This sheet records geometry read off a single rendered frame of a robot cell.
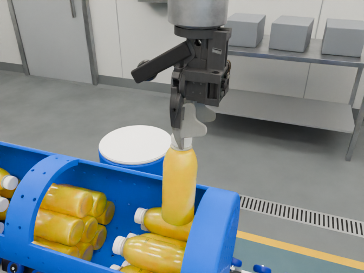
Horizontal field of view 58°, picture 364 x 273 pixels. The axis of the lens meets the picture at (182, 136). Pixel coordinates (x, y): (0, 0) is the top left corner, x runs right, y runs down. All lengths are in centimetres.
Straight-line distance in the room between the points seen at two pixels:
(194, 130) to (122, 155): 67
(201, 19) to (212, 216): 36
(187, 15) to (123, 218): 65
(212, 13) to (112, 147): 85
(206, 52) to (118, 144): 80
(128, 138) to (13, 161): 41
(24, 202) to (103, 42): 388
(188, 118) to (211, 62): 10
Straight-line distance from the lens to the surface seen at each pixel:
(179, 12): 50
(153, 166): 117
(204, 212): 66
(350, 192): 296
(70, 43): 482
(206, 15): 49
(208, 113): 61
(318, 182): 297
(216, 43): 51
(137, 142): 126
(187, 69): 53
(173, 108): 54
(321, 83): 395
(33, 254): 82
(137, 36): 430
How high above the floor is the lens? 168
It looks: 30 degrees down
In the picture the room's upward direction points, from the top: straight up
